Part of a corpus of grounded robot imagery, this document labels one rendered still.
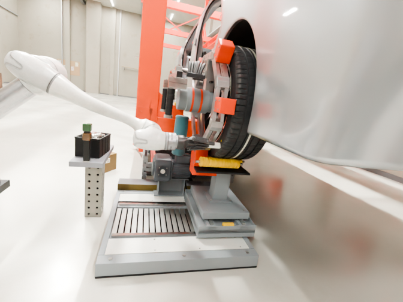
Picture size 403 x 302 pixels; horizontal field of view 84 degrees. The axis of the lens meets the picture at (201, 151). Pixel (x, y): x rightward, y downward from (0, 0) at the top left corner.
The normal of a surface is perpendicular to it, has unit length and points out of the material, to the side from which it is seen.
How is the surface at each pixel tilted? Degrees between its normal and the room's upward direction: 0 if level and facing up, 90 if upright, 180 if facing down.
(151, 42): 90
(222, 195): 90
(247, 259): 90
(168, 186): 90
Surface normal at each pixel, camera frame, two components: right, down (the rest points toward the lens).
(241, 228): 0.23, 0.26
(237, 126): 0.18, 0.51
